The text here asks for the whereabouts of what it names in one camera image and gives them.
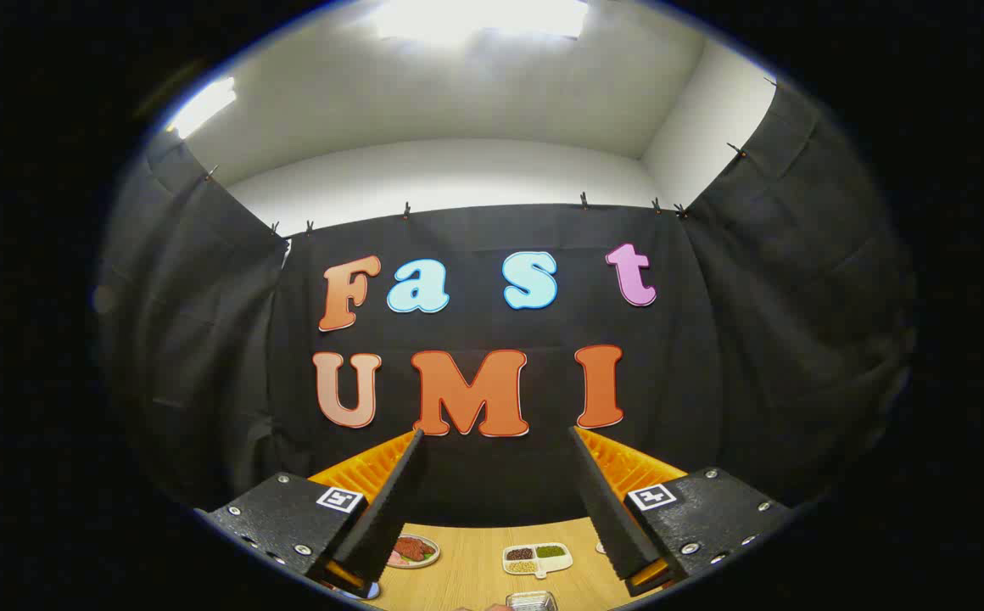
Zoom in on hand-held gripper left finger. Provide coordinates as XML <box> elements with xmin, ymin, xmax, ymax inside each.
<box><xmin>195</xmin><ymin>429</ymin><xmax>425</xmax><ymax>599</ymax></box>

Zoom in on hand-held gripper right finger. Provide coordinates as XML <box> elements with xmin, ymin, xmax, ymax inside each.
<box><xmin>568</xmin><ymin>426</ymin><xmax>798</xmax><ymax>599</ymax></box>

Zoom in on white plate with meat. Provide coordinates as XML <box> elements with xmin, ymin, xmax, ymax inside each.
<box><xmin>388</xmin><ymin>535</ymin><xmax>442</xmax><ymax>569</ymax></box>

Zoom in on white divided dish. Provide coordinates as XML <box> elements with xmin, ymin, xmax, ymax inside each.
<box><xmin>502</xmin><ymin>542</ymin><xmax>574</xmax><ymax>580</ymax></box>

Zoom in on row of black cloth clips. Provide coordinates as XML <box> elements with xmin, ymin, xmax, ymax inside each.
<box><xmin>204</xmin><ymin>76</ymin><xmax>781</xmax><ymax>238</ymax></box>

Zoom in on small ceiling light panel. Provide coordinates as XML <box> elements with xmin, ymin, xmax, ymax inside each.
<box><xmin>168</xmin><ymin>76</ymin><xmax>238</xmax><ymax>141</ymax></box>

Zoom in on large ceiling light panel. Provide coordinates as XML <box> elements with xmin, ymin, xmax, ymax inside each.
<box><xmin>373</xmin><ymin>0</ymin><xmax>590</xmax><ymax>43</ymax></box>

